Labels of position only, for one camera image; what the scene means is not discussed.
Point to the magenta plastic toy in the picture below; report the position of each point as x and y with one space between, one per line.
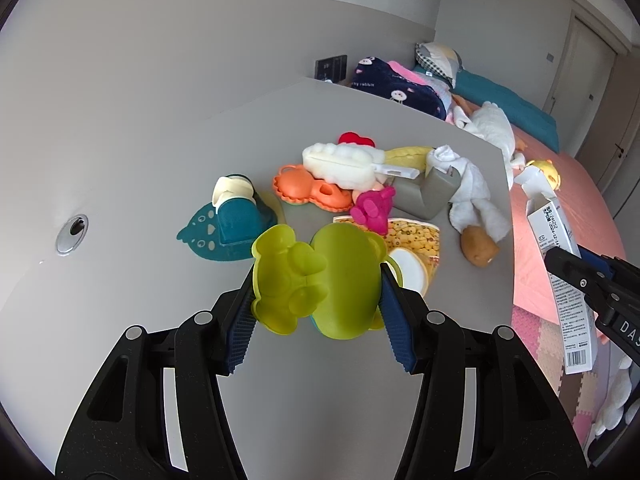
372 209

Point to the yellow emoji-print packet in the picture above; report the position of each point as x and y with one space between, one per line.
411 247

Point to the navy fleece blanket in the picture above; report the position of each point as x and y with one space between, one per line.
377 77

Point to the orange scalloped plastic toy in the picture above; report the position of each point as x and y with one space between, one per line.
295 185

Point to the teal owl felt coaster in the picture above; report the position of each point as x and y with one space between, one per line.
202 236

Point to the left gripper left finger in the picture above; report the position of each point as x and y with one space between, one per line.
119 429

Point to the white barcode carton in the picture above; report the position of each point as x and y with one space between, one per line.
552 230

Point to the colourful foam floor mat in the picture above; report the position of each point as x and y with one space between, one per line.
581 395

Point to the white goose plush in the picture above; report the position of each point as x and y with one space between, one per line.
489 123

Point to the pink garment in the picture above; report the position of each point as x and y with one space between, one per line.
400 70

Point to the pink bed sheet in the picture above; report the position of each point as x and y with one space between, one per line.
585 223

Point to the black wall socket panel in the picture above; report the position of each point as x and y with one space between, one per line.
331 69

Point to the teal pillow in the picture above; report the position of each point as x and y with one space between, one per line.
477 89

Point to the checkered patchwork pillow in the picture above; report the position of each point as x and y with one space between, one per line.
439 61

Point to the white plush toy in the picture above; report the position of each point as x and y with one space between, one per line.
612 410

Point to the grey paper box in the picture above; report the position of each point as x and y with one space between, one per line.
427 195

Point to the red heart toy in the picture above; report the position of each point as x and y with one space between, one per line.
351 137

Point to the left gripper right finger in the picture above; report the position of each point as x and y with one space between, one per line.
485 409

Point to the yellow snack packet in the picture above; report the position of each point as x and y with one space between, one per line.
408 156

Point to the yellow chick plush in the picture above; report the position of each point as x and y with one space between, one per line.
548 169

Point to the brown potato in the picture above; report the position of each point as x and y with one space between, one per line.
478 247

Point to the white sponge brush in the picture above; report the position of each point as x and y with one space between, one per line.
352 166

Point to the green bear-shaped mould toy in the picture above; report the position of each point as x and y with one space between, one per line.
335 279

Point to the silver cable grommet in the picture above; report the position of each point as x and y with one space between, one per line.
71 235

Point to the white crumpled cloth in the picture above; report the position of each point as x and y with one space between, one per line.
471 204

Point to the wardrobe door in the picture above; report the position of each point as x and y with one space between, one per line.
580 80

